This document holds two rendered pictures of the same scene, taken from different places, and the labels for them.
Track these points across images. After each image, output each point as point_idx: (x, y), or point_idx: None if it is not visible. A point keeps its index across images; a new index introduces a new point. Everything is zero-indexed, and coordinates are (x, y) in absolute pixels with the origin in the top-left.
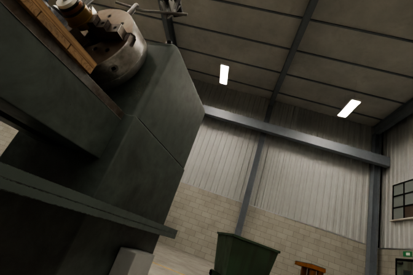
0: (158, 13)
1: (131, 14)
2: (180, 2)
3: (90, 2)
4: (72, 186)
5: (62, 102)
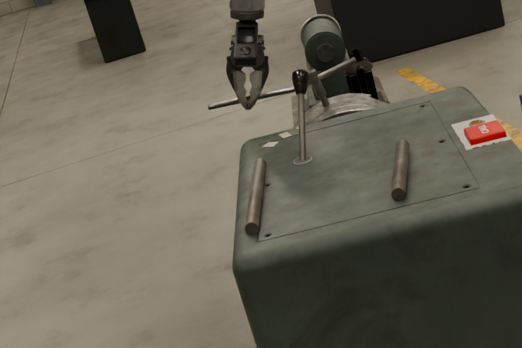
0: (262, 98)
1: (316, 95)
2: (227, 62)
3: None
4: None
5: None
